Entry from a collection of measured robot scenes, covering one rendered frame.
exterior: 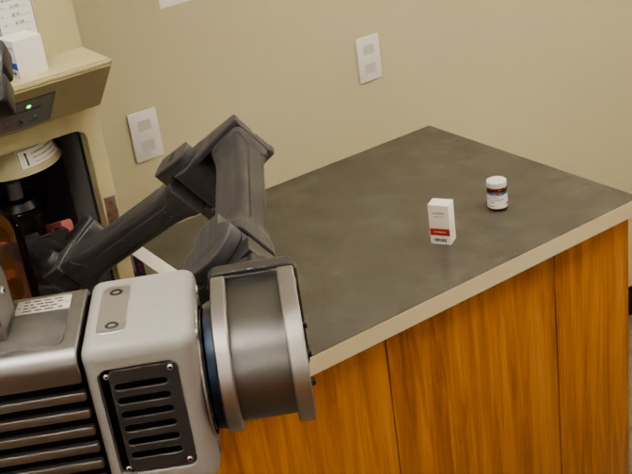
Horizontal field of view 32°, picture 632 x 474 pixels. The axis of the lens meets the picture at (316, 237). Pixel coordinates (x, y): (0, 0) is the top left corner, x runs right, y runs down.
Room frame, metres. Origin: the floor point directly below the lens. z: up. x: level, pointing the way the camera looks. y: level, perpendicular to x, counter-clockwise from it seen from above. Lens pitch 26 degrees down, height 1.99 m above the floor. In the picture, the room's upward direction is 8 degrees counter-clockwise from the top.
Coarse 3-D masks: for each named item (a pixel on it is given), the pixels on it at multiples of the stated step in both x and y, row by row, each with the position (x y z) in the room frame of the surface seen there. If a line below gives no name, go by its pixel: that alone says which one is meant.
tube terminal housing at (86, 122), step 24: (48, 0) 1.82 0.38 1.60; (48, 24) 1.82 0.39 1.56; (72, 24) 1.84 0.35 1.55; (48, 48) 1.81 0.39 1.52; (72, 48) 1.83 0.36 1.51; (72, 120) 1.82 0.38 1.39; (96, 120) 1.84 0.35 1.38; (0, 144) 1.75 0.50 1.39; (24, 144) 1.77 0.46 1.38; (96, 144) 1.83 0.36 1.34; (96, 168) 1.83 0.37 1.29; (96, 192) 1.85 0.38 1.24; (120, 264) 1.83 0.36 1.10
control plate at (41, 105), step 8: (40, 96) 1.70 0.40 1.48; (48, 96) 1.71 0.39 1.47; (16, 104) 1.68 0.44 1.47; (24, 104) 1.69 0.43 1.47; (32, 104) 1.70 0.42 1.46; (40, 104) 1.72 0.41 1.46; (48, 104) 1.73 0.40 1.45; (16, 112) 1.70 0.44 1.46; (24, 112) 1.71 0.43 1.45; (32, 112) 1.72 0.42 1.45; (40, 112) 1.73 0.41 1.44; (48, 112) 1.75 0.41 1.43; (0, 120) 1.69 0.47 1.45; (8, 120) 1.70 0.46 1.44; (16, 120) 1.71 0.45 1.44; (24, 120) 1.73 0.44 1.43; (32, 120) 1.74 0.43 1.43; (40, 120) 1.75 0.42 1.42; (0, 128) 1.70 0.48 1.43; (8, 128) 1.72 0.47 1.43; (16, 128) 1.73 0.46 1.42
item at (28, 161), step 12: (36, 144) 1.82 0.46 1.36; (48, 144) 1.84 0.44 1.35; (0, 156) 1.78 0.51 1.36; (12, 156) 1.79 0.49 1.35; (24, 156) 1.79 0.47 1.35; (36, 156) 1.80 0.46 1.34; (48, 156) 1.82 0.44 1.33; (0, 168) 1.78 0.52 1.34; (12, 168) 1.78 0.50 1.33; (24, 168) 1.78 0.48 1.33; (36, 168) 1.79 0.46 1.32; (0, 180) 1.77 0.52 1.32; (12, 180) 1.77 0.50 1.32
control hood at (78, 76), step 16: (80, 48) 1.83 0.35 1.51; (48, 64) 1.76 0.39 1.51; (64, 64) 1.74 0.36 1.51; (80, 64) 1.73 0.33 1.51; (96, 64) 1.73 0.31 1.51; (16, 80) 1.69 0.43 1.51; (32, 80) 1.68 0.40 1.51; (48, 80) 1.69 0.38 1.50; (64, 80) 1.70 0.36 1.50; (80, 80) 1.73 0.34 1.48; (96, 80) 1.75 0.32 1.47; (16, 96) 1.66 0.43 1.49; (32, 96) 1.69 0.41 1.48; (64, 96) 1.74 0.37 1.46; (80, 96) 1.76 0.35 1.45; (96, 96) 1.79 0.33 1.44; (64, 112) 1.77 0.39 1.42
